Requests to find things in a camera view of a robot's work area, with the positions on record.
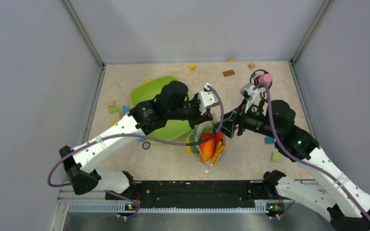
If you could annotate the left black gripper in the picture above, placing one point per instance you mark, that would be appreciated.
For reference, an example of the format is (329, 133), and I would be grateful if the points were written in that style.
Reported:
(196, 101)

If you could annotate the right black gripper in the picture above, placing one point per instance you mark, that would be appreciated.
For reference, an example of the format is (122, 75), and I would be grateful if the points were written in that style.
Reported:
(228, 128)

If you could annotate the orange toy pastry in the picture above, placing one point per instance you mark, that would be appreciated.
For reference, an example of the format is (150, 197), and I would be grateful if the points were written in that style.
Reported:
(220, 146)

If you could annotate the green toy pepper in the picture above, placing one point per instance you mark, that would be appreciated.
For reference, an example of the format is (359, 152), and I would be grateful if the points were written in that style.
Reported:
(204, 130)

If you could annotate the clear zip top bag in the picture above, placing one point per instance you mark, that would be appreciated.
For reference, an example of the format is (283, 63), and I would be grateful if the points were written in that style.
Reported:
(192, 134)

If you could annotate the orange toy fruit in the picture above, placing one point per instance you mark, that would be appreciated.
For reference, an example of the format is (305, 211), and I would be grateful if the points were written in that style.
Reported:
(206, 150)

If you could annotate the yellow toy lemon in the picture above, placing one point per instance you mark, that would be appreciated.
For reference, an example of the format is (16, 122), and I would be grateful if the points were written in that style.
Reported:
(188, 149)

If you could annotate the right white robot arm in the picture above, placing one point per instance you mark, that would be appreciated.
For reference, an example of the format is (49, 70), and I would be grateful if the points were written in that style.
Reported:
(343, 204)

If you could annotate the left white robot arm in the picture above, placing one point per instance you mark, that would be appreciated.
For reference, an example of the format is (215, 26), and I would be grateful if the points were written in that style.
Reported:
(81, 162)

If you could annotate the blue toy block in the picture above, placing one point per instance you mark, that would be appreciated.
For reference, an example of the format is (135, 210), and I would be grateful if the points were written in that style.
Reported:
(269, 140)

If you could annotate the cyan toy piece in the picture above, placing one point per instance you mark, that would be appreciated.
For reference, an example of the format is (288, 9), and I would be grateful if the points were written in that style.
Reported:
(126, 110)

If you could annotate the brown toy brick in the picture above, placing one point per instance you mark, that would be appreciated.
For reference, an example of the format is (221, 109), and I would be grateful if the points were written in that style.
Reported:
(228, 73)

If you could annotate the light green block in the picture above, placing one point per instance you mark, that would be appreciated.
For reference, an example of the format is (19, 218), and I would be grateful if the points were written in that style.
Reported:
(276, 157)

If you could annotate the pink microphone on tripod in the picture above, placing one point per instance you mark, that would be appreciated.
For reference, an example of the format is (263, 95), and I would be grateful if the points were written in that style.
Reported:
(261, 81)

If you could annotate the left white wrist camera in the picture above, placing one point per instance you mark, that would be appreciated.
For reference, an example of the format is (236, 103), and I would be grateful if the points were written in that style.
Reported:
(207, 99)

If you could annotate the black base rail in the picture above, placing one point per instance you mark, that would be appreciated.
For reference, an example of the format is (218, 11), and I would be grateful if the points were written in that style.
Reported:
(203, 194)

